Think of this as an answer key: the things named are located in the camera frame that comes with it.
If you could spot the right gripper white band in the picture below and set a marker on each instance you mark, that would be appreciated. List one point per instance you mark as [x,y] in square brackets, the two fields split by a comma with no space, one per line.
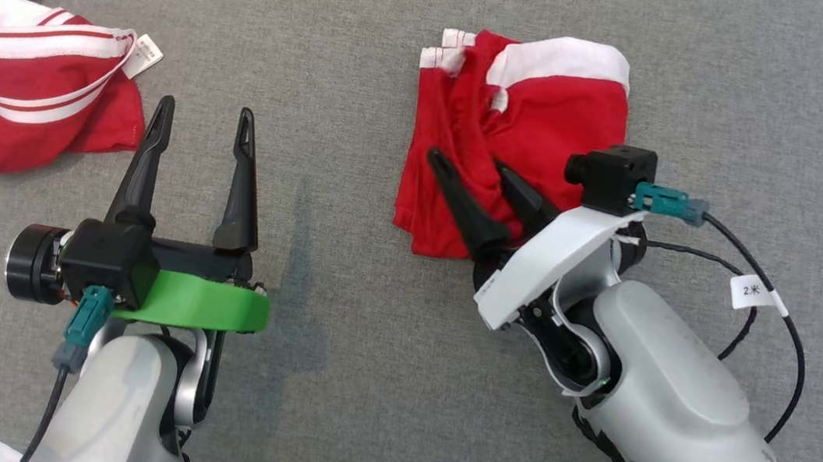
[557,257]

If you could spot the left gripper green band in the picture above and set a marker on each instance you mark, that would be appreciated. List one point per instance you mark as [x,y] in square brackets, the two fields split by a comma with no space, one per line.
[206,304]

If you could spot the red white striped shorts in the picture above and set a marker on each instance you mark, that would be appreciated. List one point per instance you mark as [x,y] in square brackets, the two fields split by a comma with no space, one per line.
[551,115]

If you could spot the red white numbered jersey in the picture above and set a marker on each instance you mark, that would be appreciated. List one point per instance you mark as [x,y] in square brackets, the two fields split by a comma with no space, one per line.
[20,89]

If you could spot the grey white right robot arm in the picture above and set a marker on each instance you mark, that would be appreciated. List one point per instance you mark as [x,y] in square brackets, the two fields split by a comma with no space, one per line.
[673,404]

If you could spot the black cylindrical motor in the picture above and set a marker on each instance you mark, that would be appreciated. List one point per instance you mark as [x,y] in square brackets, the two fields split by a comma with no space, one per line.
[31,263]

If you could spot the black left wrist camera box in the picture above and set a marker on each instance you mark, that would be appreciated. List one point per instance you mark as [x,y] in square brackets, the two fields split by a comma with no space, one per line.
[105,260]

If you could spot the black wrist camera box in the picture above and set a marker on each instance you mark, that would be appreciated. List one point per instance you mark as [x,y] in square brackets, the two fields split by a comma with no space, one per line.
[618,178]
[105,260]

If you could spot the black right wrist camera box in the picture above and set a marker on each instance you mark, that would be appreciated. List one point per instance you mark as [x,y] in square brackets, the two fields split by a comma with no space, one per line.
[618,178]

